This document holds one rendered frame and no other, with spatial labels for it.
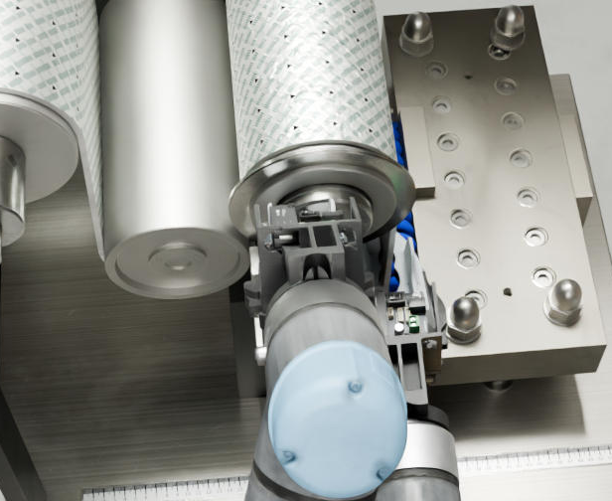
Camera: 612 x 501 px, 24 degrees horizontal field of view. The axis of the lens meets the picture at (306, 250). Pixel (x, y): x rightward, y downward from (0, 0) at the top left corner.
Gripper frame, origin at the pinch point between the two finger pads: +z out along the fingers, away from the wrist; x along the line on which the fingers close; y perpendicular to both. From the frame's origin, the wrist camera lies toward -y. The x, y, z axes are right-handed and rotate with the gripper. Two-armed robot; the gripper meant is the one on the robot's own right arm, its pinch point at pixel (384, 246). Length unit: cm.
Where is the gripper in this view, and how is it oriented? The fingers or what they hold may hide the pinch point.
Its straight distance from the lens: 129.0
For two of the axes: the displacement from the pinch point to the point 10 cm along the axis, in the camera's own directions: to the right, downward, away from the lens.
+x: -10.0, 0.8, 0.3
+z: -0.6, -8.3, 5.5
